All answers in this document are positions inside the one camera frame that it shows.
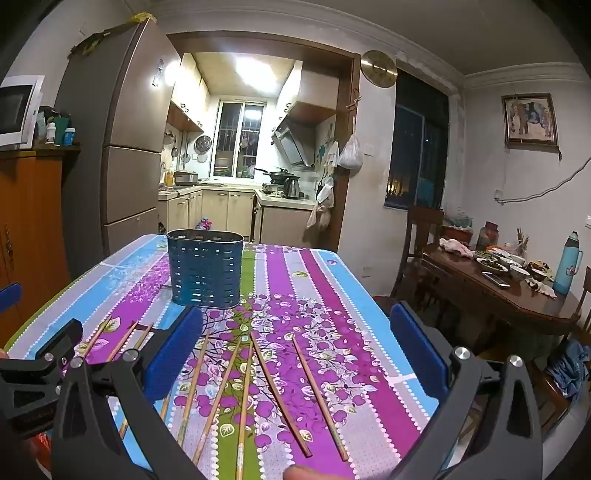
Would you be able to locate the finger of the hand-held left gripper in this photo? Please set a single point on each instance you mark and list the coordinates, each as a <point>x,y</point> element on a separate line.
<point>41,346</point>
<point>10,299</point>

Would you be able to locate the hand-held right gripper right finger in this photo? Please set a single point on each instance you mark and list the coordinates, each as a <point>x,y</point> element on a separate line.
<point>418,344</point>

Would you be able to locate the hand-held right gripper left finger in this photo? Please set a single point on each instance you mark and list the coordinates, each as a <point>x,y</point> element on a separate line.
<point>178,350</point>

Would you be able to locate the blue perforated utensil holder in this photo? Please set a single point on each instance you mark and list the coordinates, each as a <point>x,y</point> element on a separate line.
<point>203,267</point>

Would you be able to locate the person's right hand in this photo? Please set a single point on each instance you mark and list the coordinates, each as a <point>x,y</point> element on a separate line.
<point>307,473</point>

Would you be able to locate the dark wooden dining table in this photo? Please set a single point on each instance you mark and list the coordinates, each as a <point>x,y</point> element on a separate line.
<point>485,295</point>

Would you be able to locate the orange wooden cabinet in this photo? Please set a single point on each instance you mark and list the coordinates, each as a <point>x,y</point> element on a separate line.
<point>32,207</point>

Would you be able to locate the floral striped tablecloth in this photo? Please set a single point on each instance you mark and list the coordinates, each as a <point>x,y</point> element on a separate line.
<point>323,350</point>

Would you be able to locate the smartphone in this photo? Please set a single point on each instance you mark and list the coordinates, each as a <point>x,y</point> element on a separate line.
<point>495,279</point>

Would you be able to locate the orange plastic bag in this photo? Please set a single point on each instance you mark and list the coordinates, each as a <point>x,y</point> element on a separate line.
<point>41,447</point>

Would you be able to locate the pink cloth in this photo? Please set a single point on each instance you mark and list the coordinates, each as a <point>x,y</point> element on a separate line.
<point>455,248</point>

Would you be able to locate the plate of greens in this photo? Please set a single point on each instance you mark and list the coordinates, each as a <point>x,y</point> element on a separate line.
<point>491,264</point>

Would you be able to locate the dark wooden chair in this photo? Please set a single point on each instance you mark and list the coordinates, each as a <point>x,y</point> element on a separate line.
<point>418,221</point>

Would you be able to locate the white bowl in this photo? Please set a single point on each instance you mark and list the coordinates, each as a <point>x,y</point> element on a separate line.
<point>519,273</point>

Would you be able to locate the glass jar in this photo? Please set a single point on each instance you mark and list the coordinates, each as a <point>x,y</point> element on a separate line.
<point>487,237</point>

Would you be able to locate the pink packet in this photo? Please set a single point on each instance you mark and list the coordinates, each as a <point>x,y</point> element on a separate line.
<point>203,225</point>

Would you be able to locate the white crumpled cloth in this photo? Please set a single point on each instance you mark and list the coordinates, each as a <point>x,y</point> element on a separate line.
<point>543,290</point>

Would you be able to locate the dark food bowl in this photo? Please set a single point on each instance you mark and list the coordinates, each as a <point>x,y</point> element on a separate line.
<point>539,271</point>

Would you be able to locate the beige kitchen base cabinet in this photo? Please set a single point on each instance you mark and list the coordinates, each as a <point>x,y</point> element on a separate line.
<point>286,224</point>
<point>207,212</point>

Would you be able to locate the brown wooden chair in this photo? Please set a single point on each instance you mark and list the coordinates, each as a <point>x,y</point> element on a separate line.
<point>549,401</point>

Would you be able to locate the cup of chopsticks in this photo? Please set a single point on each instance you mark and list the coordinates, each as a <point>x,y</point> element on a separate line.
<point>522,244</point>

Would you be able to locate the blue clothing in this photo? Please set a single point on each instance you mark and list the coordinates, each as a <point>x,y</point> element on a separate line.
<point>570,369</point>

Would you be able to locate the beige hanging bag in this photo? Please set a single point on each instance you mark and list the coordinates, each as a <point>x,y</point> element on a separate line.
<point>323,207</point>

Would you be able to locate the light blue thermos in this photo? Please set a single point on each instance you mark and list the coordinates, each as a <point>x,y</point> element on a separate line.
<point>567,267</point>

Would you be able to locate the white bottle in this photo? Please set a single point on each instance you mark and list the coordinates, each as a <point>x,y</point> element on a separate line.
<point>51,132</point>

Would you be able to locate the blue lidded jar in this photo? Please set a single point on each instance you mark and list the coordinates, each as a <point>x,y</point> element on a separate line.
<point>69,137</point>

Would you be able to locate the green container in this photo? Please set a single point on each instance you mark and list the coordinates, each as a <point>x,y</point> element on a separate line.
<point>62,122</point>

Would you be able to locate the white microwave oven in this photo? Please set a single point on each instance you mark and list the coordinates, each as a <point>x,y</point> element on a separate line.
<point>14,110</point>

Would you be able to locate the steel electric kettle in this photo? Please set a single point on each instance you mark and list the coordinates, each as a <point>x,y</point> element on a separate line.
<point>292,188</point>

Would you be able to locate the white hanging plastic bag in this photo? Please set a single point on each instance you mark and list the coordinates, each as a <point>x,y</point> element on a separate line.
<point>349,154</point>

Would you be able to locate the black wok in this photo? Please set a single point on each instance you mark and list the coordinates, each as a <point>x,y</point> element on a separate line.
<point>278,175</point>

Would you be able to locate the dark room window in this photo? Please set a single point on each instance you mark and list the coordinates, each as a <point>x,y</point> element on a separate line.
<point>415,138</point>

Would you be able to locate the hanging metal colander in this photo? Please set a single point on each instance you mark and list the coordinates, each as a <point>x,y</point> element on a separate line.
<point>202,146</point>

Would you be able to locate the grey refrigerator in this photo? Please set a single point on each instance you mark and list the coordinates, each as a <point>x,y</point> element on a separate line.
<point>129,115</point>

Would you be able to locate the barred kitchen window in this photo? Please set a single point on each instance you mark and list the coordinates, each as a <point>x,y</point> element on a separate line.
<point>240,134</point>

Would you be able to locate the steel range hood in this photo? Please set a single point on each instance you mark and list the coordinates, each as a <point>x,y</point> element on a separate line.
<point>293,143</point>

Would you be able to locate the framed elephant picture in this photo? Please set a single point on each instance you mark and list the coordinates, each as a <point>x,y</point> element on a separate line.
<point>530,120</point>

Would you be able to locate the yellow green bundle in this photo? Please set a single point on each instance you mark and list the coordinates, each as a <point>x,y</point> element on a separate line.
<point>99,39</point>

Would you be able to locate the kitchen ceiling light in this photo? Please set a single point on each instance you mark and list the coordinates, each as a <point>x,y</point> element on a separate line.
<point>263,71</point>

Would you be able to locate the beige kitchen wall cabinet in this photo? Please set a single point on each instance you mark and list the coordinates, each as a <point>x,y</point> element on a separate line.
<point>309,97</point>
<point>189,92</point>

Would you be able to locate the gold round wall clock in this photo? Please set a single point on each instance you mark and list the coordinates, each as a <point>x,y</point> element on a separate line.
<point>378,69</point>

